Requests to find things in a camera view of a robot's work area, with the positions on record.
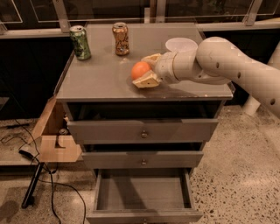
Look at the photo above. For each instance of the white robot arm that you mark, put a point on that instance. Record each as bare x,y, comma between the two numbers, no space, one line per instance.
213,61

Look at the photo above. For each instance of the white ceramic bowl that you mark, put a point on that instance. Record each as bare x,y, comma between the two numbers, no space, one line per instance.
181,45

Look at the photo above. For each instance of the grey drawer cabinet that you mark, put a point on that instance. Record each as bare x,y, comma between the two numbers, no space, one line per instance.
106,77

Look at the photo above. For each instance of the orange soda can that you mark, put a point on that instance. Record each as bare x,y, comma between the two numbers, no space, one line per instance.
121,34

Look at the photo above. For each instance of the grey drawer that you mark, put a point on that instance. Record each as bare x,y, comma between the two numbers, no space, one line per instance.
142,122
143,196
142,155

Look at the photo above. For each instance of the grey top drawer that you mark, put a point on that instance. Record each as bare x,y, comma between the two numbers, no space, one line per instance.
142,122

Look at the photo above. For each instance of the grey bottom drawer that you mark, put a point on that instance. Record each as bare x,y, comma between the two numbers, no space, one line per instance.
143,196

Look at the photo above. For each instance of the white angled pole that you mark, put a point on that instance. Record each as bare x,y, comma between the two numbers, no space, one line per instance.
252,105

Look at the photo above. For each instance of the black table leg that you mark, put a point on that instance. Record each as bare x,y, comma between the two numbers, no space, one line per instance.
28,198

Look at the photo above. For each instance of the cardboard box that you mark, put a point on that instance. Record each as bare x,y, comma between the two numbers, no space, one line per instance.
55,144

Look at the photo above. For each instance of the orange fruit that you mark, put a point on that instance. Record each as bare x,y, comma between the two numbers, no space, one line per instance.
139,69

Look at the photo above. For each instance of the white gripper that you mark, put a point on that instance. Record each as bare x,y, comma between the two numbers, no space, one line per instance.
164,66

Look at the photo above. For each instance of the grey middle drawer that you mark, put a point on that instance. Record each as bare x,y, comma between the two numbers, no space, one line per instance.
142,155

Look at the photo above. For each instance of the metal window railing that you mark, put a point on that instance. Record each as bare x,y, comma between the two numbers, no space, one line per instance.
52,18

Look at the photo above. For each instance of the green soda can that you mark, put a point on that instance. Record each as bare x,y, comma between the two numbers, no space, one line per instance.
79,38

